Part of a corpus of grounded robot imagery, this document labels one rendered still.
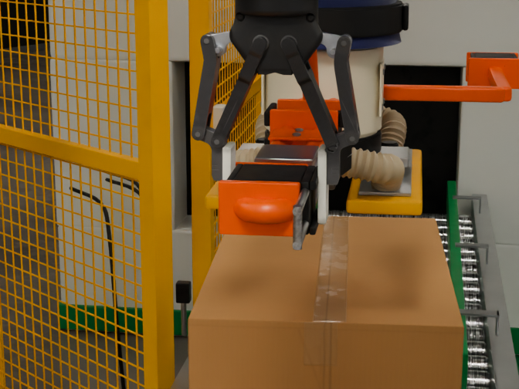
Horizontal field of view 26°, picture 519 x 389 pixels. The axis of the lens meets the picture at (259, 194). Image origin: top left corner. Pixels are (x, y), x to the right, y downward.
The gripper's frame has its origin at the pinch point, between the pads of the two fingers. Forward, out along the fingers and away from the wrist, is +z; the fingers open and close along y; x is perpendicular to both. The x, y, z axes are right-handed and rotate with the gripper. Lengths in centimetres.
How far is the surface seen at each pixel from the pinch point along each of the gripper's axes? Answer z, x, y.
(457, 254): 63, -192, -23
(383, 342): 35, -52, -9
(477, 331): 72, -159, -28
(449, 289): 32, -69, -18
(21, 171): 128, -544, 231
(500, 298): 68, -170, -34
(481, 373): 72, -132, -28
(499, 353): 68, -133, -31
